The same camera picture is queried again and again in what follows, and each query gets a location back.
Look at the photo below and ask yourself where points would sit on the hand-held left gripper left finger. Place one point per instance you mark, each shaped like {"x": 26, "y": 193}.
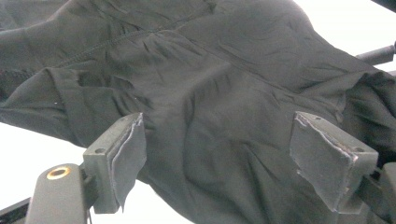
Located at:
{"x": 106, "y": 174}

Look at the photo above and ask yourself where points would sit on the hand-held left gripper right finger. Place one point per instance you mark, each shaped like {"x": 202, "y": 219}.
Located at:
{"x": 327, "y": 161}

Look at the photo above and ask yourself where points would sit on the black pants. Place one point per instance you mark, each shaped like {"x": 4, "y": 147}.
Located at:
{"x": 202, "y": 77}

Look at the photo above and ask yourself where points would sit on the white table sheet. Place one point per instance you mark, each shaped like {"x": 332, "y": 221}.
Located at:
{"x": 31, "y": 155}

